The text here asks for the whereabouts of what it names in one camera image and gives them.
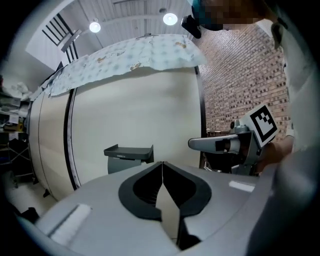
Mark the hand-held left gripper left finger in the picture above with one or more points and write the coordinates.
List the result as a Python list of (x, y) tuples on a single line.
[(105, 212)]

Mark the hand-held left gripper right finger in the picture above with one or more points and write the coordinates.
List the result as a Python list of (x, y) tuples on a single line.
[(225, 200)]

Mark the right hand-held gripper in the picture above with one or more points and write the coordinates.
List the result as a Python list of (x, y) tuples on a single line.
[(262, 125)]

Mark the person's right forearm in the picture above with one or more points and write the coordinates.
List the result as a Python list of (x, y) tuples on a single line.
[(275, 155)]

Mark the beige partition panel with holder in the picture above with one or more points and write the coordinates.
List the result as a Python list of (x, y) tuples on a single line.
[(130, 112)]

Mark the plain beige partition panel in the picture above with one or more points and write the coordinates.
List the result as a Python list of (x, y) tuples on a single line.
[(55, 140), (33, 140)]

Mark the person's grey shirt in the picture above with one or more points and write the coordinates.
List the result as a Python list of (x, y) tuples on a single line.
[(302, 87)]

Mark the pale blue patterned cloth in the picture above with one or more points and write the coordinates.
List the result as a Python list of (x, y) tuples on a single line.
[(130, 57)]

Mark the round ceiling lamp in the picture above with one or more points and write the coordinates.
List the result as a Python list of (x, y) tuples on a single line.
[(170, 18), (95, 27)]

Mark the white metal shelf rack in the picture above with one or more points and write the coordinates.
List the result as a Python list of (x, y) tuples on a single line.
[(11, 120)]

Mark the person's head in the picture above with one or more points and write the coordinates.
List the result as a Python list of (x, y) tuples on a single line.
[(232, 12)]

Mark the black ceiling grille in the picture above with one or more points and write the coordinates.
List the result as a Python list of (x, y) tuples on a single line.
[(60, 32)]

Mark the black wall-mounted holder shelf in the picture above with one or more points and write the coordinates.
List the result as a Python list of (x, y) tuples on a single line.
[(127, 152)]

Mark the black head-worn camera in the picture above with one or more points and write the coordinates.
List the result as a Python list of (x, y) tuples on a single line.
[(192, 26)]

